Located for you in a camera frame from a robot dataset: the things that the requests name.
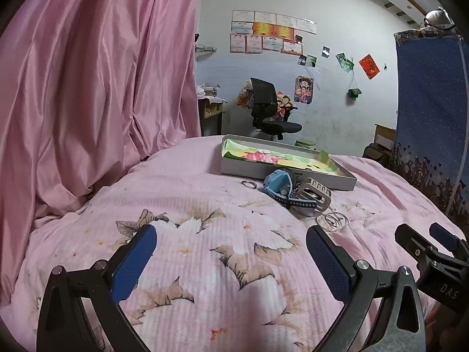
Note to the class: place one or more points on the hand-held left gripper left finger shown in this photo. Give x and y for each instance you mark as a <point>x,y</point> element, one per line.
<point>132,260</point>

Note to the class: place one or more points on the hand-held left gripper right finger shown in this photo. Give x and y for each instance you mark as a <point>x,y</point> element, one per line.
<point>328,260</point>

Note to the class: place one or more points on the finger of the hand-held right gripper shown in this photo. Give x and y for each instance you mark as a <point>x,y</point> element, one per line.
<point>443,234</point>
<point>412,244</point>

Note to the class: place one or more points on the blue watch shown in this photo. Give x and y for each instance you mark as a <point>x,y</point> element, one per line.
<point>276,181</point>

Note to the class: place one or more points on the grey shallow box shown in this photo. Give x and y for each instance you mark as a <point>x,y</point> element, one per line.
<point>256,173</point>

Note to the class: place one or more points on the pink floral bedsheet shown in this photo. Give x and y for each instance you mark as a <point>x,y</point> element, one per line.
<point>220,234</point>

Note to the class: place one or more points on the light cardboard box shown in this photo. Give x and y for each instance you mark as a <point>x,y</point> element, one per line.
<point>384,135</point>

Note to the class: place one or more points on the green plastic stool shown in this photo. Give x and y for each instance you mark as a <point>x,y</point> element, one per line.
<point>305,144</point>

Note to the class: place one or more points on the blue dotted curtain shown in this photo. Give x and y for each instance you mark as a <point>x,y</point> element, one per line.
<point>428,99</point>

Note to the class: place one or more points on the green hanging bag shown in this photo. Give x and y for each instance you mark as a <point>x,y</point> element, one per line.
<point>354,93</point>

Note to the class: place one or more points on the small cartoon poster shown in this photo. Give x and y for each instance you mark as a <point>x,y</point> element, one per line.
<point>284,101</point>

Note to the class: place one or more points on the wooden desk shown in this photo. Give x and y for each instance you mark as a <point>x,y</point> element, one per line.
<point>212,112</point>

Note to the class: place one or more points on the black office chair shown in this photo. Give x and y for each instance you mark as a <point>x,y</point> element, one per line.
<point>263,95</point>

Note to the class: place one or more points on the red paper sheet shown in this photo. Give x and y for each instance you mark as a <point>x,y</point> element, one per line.
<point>369,66</point>

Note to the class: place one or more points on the pink curtain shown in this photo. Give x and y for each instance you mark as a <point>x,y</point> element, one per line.
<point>91,80</point>

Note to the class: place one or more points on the colourful patterned poster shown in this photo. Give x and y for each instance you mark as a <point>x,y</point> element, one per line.
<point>243,95</point>

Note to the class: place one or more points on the pile of books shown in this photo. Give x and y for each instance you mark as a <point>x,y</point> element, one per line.
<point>208,91</point>

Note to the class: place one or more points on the black and white photo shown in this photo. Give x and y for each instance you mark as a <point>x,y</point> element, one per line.
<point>326,51</point>

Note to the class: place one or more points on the white cloth bundle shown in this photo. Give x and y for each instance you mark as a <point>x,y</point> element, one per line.
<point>436,17</point>

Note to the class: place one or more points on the cartoon wall poster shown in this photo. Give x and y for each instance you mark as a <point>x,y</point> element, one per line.
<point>304,90</point>

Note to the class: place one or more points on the large green wall photo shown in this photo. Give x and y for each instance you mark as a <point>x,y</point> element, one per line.
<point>345,62</point>

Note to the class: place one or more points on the metal wall rack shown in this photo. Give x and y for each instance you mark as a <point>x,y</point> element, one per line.
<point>205,48</point>

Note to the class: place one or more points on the row of wall certificates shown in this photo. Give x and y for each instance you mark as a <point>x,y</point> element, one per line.
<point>263,18</point>

